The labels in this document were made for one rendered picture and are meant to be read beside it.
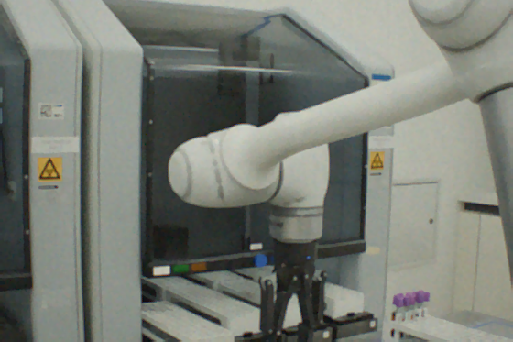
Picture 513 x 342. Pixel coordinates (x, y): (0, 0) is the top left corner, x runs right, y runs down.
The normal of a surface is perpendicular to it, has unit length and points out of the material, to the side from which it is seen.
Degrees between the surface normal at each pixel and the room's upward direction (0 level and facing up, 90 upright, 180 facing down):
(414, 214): 90
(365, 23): 90
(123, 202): 90
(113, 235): 90
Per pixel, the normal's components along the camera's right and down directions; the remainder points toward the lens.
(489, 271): -0.83, 0.01
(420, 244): 0.56, 0.06
